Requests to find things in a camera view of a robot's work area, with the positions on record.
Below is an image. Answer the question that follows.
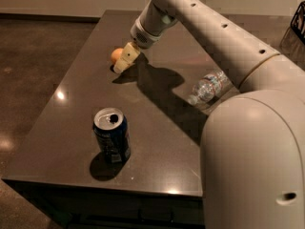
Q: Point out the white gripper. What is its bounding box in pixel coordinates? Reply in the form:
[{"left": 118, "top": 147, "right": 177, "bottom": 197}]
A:
[{"left": 113, "top": 17, "right": 159, "bottom": 73}]

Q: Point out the orange fruit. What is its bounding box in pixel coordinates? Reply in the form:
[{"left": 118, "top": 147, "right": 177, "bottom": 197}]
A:
[{"left": 111, "top": 48, "right": 123, "bottom": 64}]

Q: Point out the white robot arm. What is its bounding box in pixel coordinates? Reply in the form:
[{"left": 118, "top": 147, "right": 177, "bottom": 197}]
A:
[{"left": 131, "top": 0, "right": 305, "bottom": 229}]

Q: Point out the blue pepsi can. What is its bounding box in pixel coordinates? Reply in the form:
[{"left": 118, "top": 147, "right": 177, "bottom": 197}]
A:
[{"left": 92, "top": 108, "right": 131, "bottom": 163}]

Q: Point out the clear plastic water bottle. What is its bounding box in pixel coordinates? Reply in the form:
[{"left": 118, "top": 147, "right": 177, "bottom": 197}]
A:
[{"left": 188, "top": 70, "right": 232, "bottom": 106}]

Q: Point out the black wire basket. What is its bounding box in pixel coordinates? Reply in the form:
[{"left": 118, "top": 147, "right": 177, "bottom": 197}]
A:
[{"left": 291, "top": 1, "right": 305, "bottom": 44}]

